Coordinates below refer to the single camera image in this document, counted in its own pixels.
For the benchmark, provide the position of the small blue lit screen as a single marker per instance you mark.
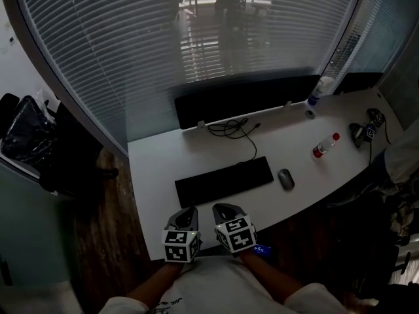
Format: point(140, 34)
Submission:
point(262, 250)

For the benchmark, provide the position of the black bag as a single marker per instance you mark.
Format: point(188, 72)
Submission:
point(27, 132)

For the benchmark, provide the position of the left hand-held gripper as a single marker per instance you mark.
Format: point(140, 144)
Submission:
point(179, 240)

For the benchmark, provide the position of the small round grey cap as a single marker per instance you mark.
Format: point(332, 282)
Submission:
point(309, 113)

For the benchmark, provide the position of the dark office chair with wheels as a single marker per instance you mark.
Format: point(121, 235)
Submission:
point(386, 240)

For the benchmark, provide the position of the black keyboard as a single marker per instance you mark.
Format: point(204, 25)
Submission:
point(224, 182)

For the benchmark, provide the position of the white spray bottle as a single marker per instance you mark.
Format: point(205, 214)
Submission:
point(319, 91)

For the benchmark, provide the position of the clear bottle with red cap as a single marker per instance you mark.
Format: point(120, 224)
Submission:
point(325, 145)

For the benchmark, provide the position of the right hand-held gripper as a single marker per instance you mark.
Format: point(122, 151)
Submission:
point(236, 234)

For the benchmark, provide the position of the black office chair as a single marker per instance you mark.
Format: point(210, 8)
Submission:
point(70, 157)

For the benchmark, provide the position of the grey window blinds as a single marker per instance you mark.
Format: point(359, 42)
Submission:
point(183, 54)

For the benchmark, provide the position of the black desk divider panel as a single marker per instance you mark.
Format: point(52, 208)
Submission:
point(244, 101)

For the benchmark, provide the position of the person's left forearm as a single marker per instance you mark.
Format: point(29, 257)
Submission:
point(154, 285)

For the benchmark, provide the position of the grey computer mouse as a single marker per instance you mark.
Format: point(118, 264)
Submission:
point(286, 179)

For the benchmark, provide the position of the person's right forearm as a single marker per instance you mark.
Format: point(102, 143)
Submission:
point(271, 278)

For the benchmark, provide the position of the spare hand-held gripper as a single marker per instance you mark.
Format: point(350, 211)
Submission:
point(366, 130)

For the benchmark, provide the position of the person's white shirt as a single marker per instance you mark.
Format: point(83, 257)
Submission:
point(226, 288)

